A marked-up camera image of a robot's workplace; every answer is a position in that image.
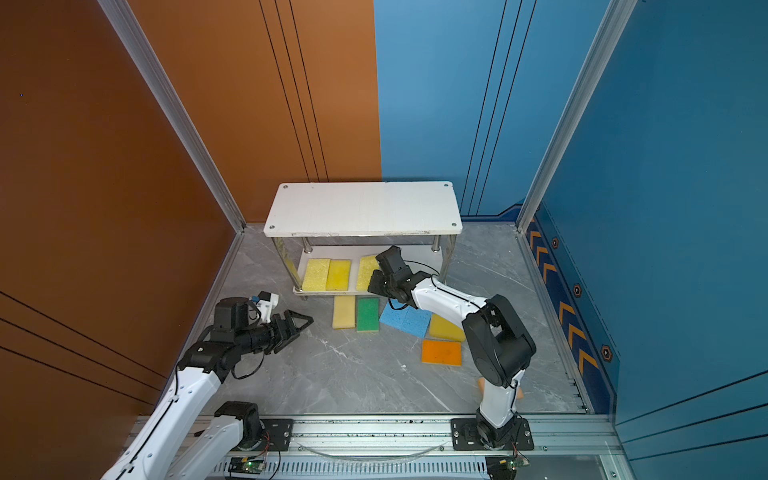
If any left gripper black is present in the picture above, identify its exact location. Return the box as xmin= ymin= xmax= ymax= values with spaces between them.
xmin=237 ymin=309 xmax=313 ymax=357

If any pale yellow sponge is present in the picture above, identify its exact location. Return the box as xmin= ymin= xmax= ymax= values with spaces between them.
xmin=332 ymin=296 xmax=356 ymax=330

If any yellow porous sponge large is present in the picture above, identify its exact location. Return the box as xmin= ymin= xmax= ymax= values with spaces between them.
xmin=302 ymin=258 xmax=331 ymax=292

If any bright yellow foam sponge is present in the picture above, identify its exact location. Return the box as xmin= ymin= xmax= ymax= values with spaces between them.
xmin=326 ymin=259 xmax=352 ymax=292

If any white two-tier shelf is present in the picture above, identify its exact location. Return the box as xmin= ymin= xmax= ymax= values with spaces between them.
xmin=264 ymin=180 xmax=463 ymax=296

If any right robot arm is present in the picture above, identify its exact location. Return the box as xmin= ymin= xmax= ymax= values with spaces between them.
xmin=368 ymin=246 xmax=537 ymax=451

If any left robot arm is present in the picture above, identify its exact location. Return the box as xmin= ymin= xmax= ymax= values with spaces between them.
xmin=104 ymin=292 xmax=314 ymax=479

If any blue sponge left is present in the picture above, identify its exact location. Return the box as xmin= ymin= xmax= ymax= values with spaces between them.
xmin=379 ymin=305 xmax=409 ymax=332

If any blue sponge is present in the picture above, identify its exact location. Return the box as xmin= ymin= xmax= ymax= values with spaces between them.
xmin=379 ymin=305 xmax=409 ymax=332
xmin=401 ymin=308 xmax=432 ymax=338

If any green scrub sponge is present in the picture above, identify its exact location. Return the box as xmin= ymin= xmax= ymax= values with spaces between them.
xmin=356 ymin=297 xmax=380 ymax=333

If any blue sponge right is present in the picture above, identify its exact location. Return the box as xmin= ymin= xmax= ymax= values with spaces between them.
xmin=401 ymin=308 xmax=432 ymax=338

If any yellow sponge right side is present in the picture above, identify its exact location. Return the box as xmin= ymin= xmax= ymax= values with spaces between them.
xmin=428 ymin=314 xmax=466 ymax=342

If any orange sponge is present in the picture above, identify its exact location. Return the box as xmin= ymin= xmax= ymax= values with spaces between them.
xmin=421 ymin=339 xmax=463 ymax=367

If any pink sponge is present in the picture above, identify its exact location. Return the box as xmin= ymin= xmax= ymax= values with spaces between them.
xmin=477 ymin=377 xmax=524 ymax=400

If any left circuit board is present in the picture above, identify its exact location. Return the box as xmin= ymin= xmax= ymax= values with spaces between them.
xmin=227 ymin=457 xmax=266 ymax=476

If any circuit board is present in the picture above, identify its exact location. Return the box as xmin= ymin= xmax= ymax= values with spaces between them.
xmin=227 ymin=457 xmax=266 ymax=476
xmin=485 ymin=456 xmax=530 ymax=480

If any right circuit board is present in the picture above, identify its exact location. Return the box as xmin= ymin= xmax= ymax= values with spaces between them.
xmin=485 ymin=456 xmax=530 ymax=480

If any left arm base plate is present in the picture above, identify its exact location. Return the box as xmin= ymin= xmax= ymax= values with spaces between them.
xmin=236 ymin=418 xmax=294 ymax=452

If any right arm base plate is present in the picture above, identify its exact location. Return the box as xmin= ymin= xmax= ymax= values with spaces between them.
xmin=449 ymin=416 xmax=535 ymax=451

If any aluminium front rail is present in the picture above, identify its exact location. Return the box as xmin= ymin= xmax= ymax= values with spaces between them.
xmin=182 ymin=414 xmax=633 ymax=479

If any right aluminium corner post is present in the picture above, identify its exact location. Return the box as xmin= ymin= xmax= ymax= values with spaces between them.
xmin=516 ymin=0 xmax=637 ymax=234

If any aluminium corner post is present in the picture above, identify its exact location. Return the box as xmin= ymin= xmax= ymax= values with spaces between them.
xmin=98 ymin=0 xmax=247 ymax=234
xmin=516 ymin=0 xmax=637 ymax=234

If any left aluminium corner post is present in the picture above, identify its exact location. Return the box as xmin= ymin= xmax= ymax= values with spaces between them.
xmin=98 ymin=0 xmax=247 ymax=234

